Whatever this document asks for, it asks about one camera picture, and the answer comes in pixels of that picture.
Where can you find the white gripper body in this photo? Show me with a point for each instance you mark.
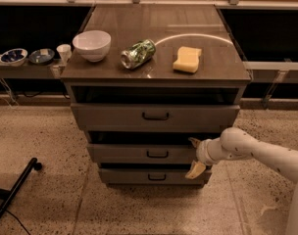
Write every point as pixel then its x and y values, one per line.
pixel 203 153

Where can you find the grey drawer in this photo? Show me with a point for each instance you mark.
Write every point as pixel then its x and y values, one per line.
pixel 141 154
pixel 151 176
pixel 154 117

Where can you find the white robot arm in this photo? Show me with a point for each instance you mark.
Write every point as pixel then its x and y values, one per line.
pixel 236 144

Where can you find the grey drawer cabinet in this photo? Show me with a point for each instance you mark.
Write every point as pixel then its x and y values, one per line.
pixel 220 79

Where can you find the grey bottom drawer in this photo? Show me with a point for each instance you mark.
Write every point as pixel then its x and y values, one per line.
pixel 151 176

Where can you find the grey top drawer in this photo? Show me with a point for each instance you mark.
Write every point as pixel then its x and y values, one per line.
pixel 154 117

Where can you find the yellow sponge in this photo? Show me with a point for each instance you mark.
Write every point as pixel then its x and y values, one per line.
pixel 187 59

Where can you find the green soda can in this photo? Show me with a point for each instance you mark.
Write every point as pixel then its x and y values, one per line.
pixel 138 54

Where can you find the white bowl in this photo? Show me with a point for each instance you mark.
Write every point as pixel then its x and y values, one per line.
pixel 93 45

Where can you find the white paper cup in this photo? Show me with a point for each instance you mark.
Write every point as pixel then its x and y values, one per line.
pixel 65 52

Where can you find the grey side shelf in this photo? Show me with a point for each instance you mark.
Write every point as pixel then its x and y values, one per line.
pixel 30 71

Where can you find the dark blue bowl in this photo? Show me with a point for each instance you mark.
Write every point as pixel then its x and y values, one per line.
pixel 42 56

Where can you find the blue patterned bowl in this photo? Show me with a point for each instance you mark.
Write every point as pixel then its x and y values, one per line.
pixel 14 57

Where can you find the black stand leg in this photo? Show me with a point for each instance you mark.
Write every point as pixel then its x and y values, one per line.
pixel 7 196

